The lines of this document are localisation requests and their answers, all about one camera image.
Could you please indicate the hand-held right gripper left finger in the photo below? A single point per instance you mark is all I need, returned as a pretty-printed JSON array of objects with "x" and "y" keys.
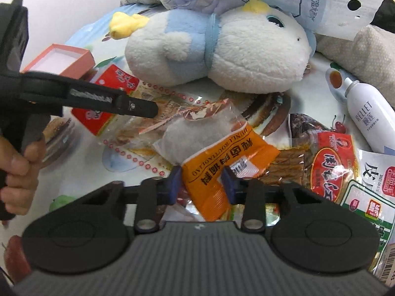
[{"x": 174, "y": 185}]

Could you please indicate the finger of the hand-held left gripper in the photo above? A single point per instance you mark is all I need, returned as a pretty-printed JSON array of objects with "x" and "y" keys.
[{"x": 92, "y": 97}]

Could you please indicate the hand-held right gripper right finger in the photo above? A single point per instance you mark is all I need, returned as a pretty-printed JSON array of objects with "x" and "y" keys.
[{"x": 226, "y": 182}]

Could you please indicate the orange seasoning packet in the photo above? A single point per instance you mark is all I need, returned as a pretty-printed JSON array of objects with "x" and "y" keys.
[{"x": 228, "y": 157}]

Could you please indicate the red label bread packet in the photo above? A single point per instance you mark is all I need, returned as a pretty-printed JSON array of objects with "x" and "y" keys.
[{"x": 120, "y": 77}]

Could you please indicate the dark patterned snack packet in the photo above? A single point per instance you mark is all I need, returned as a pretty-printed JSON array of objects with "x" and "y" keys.
[{"x": 305, "y": 126}]

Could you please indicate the red label snack packet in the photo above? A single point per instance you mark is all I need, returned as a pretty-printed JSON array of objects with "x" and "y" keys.
[{"x": 333, "y": 166}]

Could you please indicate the green label cracker packet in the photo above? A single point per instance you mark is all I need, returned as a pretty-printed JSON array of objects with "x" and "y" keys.
[{"x": 370, "y": 219}]

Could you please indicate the person's left hand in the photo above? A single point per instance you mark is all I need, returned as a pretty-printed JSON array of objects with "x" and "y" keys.
[{"x": 18, "y": 172}]

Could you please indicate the pink box lid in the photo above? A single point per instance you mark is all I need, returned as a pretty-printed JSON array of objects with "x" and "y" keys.
[{"x": 55, "y": 57}]

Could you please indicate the white blue plush toy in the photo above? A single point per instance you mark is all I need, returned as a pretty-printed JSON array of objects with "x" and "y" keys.
[{"x": 240, "y": 61}]

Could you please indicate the white printed packet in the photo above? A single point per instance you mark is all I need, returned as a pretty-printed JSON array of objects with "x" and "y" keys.
[{"x": 373, "y": 169}]

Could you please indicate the white spray bottle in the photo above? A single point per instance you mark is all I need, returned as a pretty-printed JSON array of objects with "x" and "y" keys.
[{"x": 370, "y": 120}]

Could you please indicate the grey blanket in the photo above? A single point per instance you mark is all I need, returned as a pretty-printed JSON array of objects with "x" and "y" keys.
[{"x": 370, "y": 58}]

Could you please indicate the light blue tissue pack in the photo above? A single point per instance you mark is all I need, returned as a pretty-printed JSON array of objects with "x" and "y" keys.
[{"x": 324, "y": 3}]

